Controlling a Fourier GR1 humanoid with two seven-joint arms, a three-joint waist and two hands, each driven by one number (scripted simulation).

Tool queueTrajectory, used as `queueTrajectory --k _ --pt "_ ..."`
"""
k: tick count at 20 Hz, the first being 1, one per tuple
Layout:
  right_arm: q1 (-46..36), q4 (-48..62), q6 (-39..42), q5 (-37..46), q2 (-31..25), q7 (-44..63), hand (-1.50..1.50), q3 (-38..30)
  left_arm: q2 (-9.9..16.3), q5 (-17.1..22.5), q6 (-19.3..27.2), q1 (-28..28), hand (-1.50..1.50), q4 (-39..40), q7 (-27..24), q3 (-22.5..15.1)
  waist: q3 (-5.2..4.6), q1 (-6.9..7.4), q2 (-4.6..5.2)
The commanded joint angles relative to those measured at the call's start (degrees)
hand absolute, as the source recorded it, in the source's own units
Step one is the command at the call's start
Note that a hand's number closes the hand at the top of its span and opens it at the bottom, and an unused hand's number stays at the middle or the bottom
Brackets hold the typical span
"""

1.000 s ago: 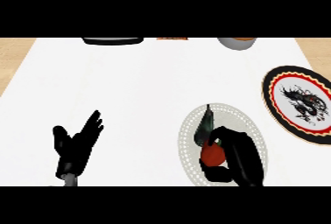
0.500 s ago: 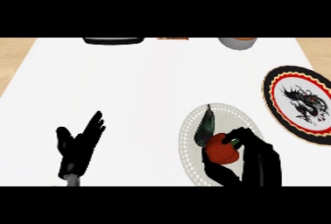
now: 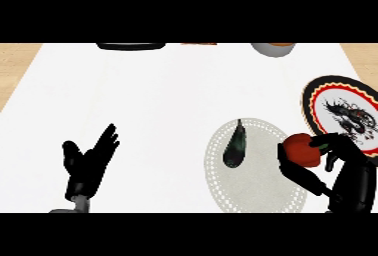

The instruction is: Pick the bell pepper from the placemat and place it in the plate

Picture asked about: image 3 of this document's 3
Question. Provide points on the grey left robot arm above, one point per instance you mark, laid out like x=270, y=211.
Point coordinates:
x=75, y=206

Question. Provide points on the brown flat object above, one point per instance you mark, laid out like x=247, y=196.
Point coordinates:
x=199, y=43

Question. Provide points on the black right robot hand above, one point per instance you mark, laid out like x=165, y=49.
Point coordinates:
x=352, y=180

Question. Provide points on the red bell pepper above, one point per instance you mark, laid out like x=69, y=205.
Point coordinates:
x=302, y=150

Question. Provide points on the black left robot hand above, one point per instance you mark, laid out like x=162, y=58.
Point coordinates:
x=89, y=166

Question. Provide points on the grey bowl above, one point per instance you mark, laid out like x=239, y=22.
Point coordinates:
x=274, y=49

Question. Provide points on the black-rimmed patterned plate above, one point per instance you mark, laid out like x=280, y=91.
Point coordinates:
x=348, y=113

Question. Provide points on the black flat pan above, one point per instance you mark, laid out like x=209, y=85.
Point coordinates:
x=131, y=46

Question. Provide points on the round pale grey placemat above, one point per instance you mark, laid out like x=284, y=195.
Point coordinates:
x=252, y=180

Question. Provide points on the dark green eggplant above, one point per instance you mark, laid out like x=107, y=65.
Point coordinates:
x=236, y=148

